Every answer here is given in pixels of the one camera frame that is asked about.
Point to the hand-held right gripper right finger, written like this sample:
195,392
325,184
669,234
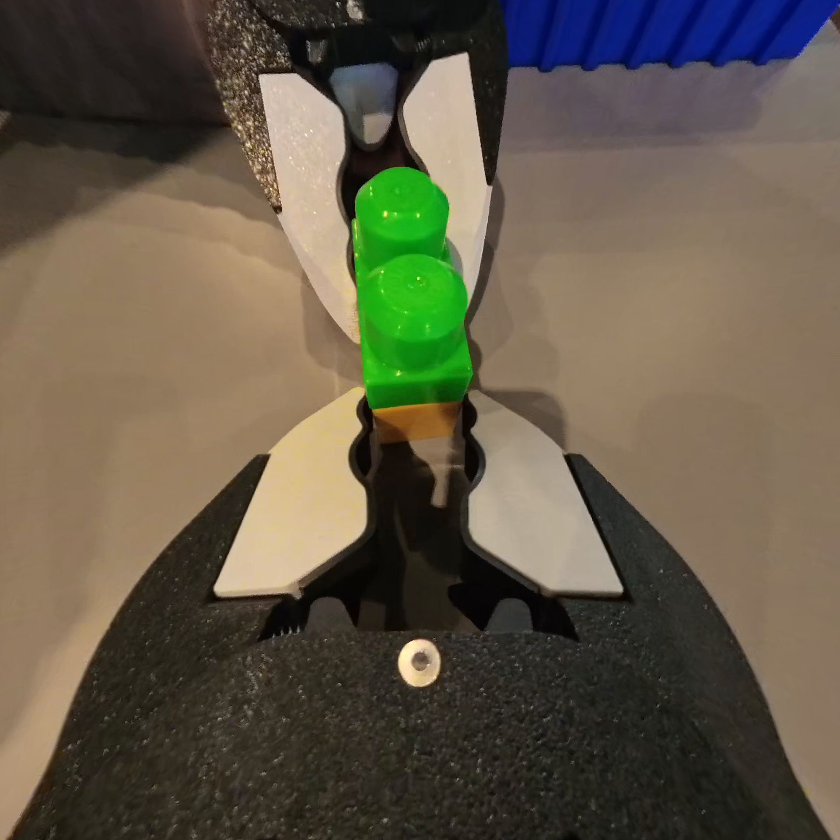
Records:
544,531

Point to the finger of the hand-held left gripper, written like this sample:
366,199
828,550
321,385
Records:
453,131
302,164

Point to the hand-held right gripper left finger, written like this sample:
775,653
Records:
295,518

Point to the yellow mega block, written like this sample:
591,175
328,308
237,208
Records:
413,423

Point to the green two-stud mega block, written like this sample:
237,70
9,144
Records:
407,315

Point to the blue ridged plastic bin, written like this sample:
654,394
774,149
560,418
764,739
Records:
656,29

